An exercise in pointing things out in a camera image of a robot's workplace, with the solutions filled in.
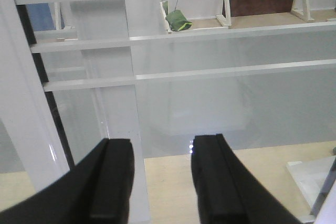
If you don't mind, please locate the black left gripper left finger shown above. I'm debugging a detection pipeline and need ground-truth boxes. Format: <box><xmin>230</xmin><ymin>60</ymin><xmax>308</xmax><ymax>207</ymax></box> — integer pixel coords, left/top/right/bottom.
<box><xmin>1</xmin><ymin>138</ymin><xmax>134</xmax><ymax>223</ymax></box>

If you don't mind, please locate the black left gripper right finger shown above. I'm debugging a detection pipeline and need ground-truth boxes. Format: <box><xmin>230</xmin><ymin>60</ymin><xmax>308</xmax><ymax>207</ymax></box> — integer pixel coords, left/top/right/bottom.
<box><xmin>191</xmin><ymin>134</ymin><xmax>300</xmax><ymax>223</ymax></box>

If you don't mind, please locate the white framed sliding glass door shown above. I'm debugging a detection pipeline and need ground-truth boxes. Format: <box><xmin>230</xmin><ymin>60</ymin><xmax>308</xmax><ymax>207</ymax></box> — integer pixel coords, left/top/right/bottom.
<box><xmin>1</xmin><ymin>0</ymin><xmax>335</xmax><ymax>210</ymax></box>

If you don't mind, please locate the light wooden platform board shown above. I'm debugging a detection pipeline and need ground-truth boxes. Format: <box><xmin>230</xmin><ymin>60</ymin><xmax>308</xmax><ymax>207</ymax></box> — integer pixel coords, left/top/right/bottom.
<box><xmin>0</xmin><ymin>140</ymin><xmax>336</xmax><ymax>224</ymax></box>

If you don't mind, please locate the green rolled mat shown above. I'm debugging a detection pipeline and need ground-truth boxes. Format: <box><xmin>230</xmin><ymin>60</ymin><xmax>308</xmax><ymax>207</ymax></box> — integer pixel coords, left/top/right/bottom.
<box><xmin>165</xmin><ymin>9</ymin><xmax>193</xmax><ymax>31</ymax></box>

